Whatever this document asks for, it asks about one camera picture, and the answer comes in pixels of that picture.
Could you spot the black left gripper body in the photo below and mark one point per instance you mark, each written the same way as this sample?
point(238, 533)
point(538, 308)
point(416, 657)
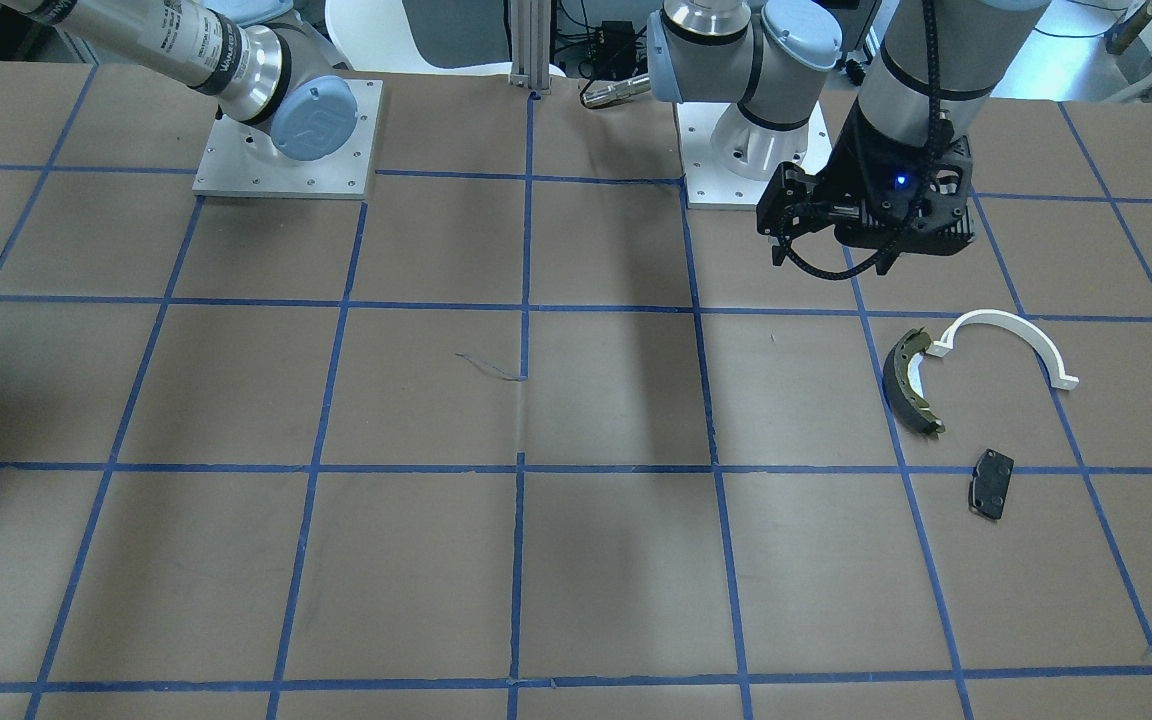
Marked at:
point(857, 163)

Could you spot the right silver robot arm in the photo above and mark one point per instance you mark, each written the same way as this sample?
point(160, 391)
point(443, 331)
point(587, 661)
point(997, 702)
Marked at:
point(278, 74)

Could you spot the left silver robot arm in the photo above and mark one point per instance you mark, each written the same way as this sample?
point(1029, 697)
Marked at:
point(937, 60)

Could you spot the green curved brake shoe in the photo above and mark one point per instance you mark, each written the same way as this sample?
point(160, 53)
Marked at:
point(902, 384)

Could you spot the black brake pad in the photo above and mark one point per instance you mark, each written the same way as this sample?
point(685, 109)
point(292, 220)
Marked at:
point(989, 487)

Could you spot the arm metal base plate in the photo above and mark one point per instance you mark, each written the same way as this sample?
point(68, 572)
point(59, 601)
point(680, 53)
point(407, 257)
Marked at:
point(728, 161)
point(319, 145)

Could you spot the aluminium frame post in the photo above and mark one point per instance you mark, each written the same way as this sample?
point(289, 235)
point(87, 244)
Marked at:
point(529, 45)

